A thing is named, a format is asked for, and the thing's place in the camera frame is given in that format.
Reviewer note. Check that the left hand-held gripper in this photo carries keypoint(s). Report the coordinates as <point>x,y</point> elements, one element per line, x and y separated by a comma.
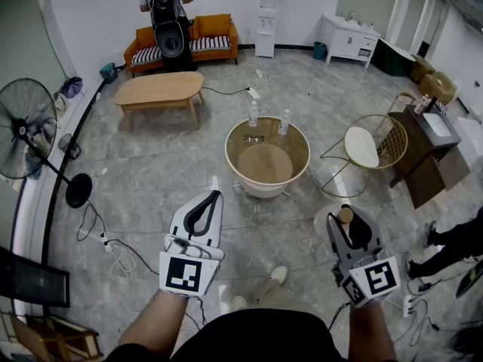
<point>188,273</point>

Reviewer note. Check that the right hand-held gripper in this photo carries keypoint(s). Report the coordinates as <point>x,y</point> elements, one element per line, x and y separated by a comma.
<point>373,277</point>

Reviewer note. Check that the clear container with wooden lid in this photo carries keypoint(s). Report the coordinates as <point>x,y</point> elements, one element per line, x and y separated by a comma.
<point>327,221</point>

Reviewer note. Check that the person's right forearm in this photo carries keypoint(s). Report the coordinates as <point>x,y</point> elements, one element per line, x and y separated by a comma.
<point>371,334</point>

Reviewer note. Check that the person's left forearm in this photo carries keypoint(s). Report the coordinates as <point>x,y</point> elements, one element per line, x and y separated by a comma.
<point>156,323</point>

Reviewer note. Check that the person's white right shoe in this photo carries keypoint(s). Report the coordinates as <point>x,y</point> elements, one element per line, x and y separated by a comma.
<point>279,274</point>

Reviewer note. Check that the person's white shoe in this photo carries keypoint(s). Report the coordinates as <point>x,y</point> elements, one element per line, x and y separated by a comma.
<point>279,274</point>
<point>239,302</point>

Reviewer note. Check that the white power strip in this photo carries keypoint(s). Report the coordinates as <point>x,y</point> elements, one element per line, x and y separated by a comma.
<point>407,306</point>
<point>253,93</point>
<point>259,73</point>
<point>106,241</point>

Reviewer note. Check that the person's white left shoe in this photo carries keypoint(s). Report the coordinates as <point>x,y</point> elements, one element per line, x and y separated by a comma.
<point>239,302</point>

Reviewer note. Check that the round glass-top table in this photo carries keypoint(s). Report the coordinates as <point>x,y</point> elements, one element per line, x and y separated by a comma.
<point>268,164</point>

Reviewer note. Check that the person's khaki trousers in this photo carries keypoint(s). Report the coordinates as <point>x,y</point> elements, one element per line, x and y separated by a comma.
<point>273,294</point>

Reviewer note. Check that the dark wooden vanity cabinet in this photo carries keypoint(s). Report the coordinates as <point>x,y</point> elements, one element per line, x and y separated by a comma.
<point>422,164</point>

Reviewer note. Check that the black eyeglasses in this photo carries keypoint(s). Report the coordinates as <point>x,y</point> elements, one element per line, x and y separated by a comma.
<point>253,138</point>

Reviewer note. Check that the clear water bottle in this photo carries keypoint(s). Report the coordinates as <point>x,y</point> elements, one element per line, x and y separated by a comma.
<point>253,115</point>
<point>284,123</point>

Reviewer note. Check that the person's black shirt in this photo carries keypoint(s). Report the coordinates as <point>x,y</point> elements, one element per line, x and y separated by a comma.
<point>256,341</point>

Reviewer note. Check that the wooden coffee table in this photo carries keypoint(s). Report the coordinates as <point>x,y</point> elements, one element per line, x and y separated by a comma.
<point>158,89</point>

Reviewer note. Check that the small bottle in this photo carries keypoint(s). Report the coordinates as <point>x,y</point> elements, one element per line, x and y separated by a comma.
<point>419,106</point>

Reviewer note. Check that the black faucet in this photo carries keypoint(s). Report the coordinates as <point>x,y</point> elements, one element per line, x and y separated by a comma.
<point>433,105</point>

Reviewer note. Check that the yellow pouf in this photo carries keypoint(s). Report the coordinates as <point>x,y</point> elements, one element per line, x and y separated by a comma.
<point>420,68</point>
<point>437,85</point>

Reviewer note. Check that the black monitor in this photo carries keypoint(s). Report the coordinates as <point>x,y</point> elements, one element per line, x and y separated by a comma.
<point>34,281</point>

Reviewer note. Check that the striped seat cushion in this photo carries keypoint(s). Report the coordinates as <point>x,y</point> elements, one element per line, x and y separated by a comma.
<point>211,43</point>

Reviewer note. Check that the dark green round table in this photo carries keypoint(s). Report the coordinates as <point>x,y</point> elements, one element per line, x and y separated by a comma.
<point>394,57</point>

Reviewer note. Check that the purple bag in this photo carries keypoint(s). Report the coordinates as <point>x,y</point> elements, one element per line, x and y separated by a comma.
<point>71,88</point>

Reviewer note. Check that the green waste bin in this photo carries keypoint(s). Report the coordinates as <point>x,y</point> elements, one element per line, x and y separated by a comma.
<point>319,50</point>

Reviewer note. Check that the white washbasin cabinet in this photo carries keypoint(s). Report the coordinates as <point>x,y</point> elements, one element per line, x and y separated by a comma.
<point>349,40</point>

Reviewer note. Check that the orange sofa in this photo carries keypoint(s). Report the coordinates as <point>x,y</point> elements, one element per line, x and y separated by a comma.
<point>215,26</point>

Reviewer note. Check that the black standing fan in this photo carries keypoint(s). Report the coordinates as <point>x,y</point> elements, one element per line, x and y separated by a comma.
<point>26,126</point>

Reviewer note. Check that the white water dispenser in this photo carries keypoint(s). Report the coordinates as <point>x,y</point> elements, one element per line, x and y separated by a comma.
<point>266,32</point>

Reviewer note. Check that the wooden frame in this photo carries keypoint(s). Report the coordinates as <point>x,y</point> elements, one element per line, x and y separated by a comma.
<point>56,338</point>

